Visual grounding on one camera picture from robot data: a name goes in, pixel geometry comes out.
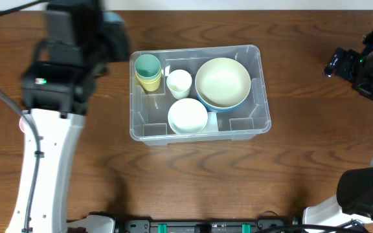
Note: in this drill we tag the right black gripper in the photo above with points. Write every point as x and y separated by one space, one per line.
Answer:
340 63

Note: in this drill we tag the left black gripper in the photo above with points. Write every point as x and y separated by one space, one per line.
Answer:
73 24

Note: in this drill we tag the yellow cup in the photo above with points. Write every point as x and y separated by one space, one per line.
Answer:
150 79
150 85

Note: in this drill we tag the mint green cup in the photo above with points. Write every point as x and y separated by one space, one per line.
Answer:
147 65

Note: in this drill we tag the pink cup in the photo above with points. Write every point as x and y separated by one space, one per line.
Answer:
21 125

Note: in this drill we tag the cream white cup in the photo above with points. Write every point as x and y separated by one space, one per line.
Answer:
179 83

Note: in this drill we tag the white bowl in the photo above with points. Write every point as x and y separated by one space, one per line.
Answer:
187 112

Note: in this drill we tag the light grey bowl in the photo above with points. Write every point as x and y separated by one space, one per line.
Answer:
187 130

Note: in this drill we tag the dark blue bowl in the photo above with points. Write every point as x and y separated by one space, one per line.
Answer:
208 105
221 110

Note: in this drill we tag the large beige bowl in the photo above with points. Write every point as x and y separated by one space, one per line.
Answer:
223 82

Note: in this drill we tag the light blue cup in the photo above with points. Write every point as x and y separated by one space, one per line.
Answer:
112 18

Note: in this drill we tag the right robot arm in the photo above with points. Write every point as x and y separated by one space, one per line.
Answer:
351 207

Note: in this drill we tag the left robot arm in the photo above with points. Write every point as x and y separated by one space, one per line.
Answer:
54 117

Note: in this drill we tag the clear plastic storage container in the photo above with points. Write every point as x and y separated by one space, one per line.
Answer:
149 110

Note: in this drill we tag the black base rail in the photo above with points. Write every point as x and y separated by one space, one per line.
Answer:
244 226

